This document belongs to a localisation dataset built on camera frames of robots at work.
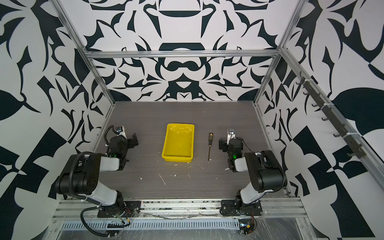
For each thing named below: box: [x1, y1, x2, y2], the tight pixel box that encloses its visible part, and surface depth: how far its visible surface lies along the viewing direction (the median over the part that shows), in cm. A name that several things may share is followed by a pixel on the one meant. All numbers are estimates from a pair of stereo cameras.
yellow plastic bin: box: [161, 123, 195, 163], surface depth 97 cm
